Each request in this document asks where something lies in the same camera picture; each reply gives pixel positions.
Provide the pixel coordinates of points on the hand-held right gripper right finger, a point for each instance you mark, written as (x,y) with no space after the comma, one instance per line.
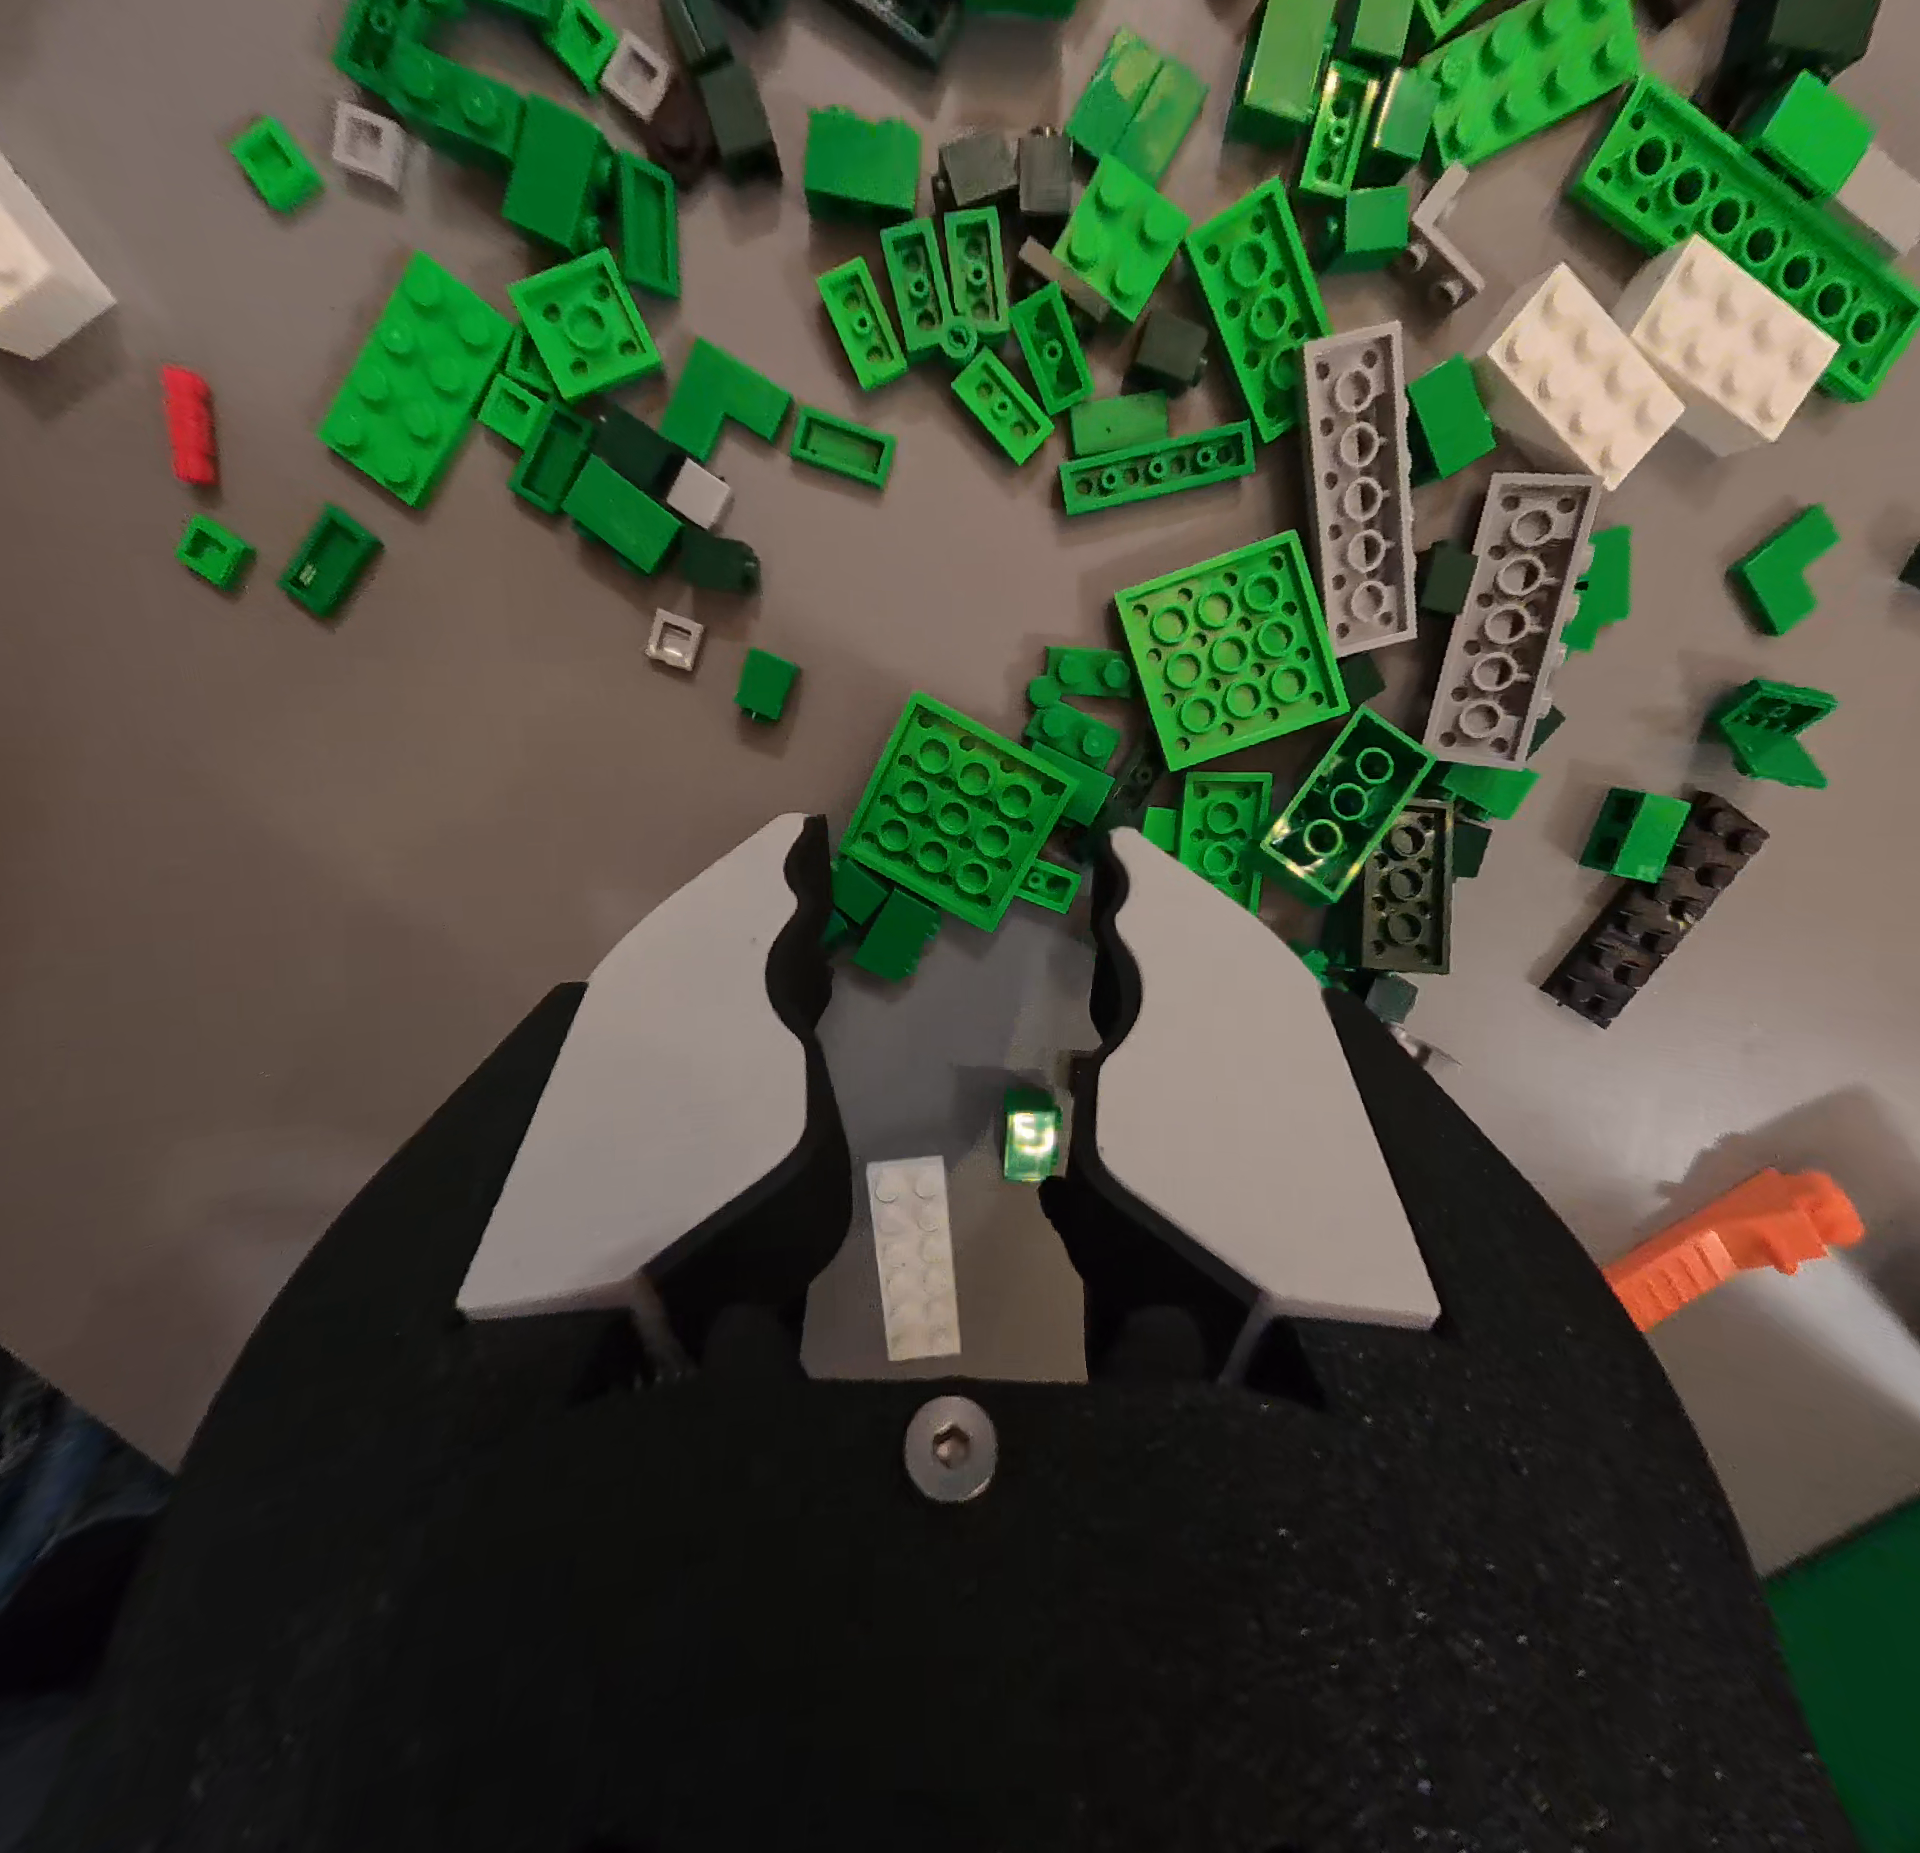
(1245,1089)

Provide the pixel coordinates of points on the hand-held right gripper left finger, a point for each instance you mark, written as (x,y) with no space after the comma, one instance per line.
(660,1073)

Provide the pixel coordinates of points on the green square plate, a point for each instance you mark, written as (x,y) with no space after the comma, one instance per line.
(1230,649)
(960,810)

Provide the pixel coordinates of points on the small transparent green piece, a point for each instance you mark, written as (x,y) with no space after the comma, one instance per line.
(1032,1137)

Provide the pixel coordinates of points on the dark grey plate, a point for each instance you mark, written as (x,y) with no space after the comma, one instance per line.
(1411,886)

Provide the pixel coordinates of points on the white flat plate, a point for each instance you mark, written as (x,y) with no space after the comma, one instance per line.
(914,1261)

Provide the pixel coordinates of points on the small grey square tile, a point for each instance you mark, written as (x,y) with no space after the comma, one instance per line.
(674,640)
(368,141)
(635,77)

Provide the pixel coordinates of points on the black studded brick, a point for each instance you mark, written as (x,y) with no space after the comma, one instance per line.
(1650,917)

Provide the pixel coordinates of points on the orange brick separator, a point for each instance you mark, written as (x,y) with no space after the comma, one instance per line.
(1724,1255)

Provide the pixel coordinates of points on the long light grey plate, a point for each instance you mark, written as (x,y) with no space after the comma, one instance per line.
(1513,617)
(1361,488)

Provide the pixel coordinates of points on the pile of green bricks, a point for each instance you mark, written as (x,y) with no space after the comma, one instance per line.
(421,383)

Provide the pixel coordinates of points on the person's jeans leg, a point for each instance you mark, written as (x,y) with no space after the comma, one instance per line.
(60,1523)

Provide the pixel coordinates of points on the white brick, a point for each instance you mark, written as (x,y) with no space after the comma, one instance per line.
(1584,377)
(1724,339)
(39,264)

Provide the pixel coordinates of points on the small red brick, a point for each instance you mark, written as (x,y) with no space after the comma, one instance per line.
(190,425)

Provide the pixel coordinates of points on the green baseplate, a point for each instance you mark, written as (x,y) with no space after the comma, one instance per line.
(1852,1689)

